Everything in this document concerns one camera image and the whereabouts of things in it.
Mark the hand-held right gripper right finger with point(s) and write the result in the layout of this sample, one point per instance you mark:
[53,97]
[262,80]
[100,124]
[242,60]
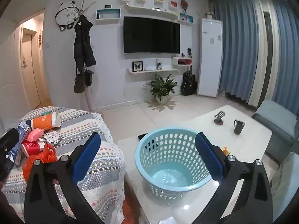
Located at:
[208,155]

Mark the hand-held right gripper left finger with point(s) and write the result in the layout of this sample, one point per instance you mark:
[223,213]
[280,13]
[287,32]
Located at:
[86,158]

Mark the red paper cup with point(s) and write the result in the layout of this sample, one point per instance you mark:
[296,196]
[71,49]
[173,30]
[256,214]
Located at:
[32,148]

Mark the blue carton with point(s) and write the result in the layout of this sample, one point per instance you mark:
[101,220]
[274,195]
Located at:
[21,130]

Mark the light blue plastic basket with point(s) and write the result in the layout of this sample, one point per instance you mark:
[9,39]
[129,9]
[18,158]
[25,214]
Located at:
[172,161]

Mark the orange plastic bag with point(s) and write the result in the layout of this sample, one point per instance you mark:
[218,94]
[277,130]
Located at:
[46,155]

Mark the colourful puzzle cube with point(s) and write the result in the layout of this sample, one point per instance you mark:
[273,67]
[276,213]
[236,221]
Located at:
[225,151]

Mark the pink packet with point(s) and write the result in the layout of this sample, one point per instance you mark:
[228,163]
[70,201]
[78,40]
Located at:
[35,134]

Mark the white coffee table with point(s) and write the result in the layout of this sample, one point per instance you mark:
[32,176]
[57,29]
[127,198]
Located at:
[240,142]

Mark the patterned paper wrapper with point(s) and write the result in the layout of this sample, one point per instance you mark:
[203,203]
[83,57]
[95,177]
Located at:
[53,137]

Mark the phone stand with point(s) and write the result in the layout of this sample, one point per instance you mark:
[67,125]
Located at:
[220,117]

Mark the black mug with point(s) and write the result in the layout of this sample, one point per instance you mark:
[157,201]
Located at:
[238,127]

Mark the black phone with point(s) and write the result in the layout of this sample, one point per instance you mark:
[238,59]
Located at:
[142,136]

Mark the coat rack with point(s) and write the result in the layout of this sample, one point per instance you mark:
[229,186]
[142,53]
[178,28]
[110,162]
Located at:
[87,98]

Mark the orange cloth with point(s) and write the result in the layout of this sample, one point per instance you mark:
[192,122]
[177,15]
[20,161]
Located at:
[125,211]

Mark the black guitar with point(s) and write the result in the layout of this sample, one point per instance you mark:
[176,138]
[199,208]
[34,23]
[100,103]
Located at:
[188,84]

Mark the brown bag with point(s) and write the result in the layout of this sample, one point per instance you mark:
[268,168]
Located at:
[79,84]

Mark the white printed paper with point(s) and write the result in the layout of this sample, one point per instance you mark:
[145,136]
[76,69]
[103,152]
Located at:
[169,221]

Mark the grey armchair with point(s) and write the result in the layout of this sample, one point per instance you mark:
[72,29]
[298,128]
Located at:
[275,119]

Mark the black bag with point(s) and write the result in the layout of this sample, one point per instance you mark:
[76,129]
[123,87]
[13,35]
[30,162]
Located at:
[88,78]

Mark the potted green plant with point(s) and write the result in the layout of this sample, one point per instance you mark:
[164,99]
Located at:
[162,86]

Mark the grey cushion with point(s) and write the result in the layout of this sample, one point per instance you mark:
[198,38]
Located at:
[286,182]

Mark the wooden door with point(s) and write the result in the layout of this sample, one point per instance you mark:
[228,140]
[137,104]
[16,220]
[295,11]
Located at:
[31,70]

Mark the white standing air conditioner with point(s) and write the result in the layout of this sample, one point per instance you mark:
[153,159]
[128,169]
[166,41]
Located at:
[210,58]

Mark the white and red box shelf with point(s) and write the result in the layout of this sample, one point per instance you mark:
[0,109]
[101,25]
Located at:
[181,61]

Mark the pen holder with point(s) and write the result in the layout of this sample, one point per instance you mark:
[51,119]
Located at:
[159,65]

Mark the blue and cream curtains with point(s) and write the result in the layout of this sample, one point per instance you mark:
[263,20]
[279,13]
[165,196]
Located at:
[240,46]

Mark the black coat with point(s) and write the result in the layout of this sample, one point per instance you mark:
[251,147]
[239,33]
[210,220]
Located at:
[81,44]

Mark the black television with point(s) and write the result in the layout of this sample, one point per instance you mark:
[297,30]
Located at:
[151,35]

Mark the teal box shelf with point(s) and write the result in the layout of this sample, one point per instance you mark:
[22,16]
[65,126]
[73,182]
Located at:
[108,19]
[186,21]

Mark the red fan ornament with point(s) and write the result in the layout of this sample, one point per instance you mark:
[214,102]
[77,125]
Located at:
[184,4]

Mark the curved white wall shelf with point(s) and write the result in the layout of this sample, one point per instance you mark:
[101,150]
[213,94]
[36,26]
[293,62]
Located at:
[151,71]

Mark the butterfly picture frame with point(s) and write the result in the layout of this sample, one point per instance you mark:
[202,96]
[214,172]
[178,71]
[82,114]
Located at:
[137,66]

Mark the panda wall clock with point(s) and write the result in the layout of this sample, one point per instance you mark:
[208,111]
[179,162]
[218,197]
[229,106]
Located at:
[65,14]

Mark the long white wall shelf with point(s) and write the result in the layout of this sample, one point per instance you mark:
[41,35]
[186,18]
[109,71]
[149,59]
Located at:
[151,11]

